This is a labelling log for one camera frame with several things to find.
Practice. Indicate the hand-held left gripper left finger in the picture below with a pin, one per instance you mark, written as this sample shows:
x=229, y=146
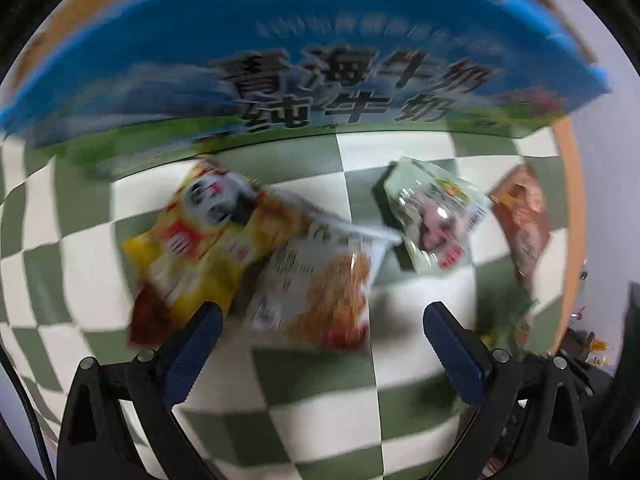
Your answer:
x=200, y=345

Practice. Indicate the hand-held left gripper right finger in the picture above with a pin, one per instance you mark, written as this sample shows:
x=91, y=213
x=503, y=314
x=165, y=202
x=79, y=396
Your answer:
x=450, y=345

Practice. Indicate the green candy packet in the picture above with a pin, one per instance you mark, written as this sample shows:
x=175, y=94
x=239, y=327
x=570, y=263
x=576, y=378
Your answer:
x=510, y=325

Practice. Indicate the yellow panda snack packet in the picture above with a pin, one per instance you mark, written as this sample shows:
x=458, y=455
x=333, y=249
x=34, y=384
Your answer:
x=200, y=240

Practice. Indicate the pale green snack packet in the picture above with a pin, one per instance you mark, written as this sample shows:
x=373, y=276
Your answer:
x=435, y=215

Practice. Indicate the white packet with orange picture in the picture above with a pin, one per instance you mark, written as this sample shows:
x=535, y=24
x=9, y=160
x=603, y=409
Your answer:
x=325, y=285

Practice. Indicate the brown snack packet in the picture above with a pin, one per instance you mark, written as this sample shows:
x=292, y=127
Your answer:
x=522, y=220

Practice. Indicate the blue printed cardboard box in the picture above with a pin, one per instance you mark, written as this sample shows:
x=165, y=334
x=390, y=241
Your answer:
x=300, y=25

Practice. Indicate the green white checkered mat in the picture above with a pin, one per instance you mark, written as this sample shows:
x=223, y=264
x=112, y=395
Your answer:
x=310, y=390

